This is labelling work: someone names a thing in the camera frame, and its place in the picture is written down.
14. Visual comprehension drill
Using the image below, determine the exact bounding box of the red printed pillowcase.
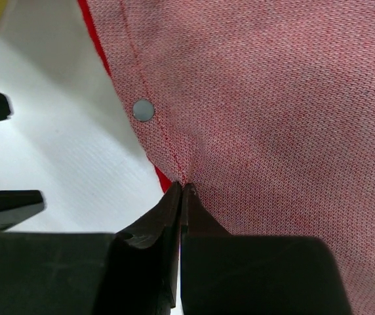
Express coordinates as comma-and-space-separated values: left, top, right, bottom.
79, 1, 375, 314

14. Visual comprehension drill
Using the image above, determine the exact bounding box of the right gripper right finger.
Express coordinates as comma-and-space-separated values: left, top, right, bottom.
180, 184, 230, 314

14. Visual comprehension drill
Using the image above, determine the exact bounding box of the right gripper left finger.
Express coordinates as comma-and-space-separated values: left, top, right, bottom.
94, 182, 182, 314

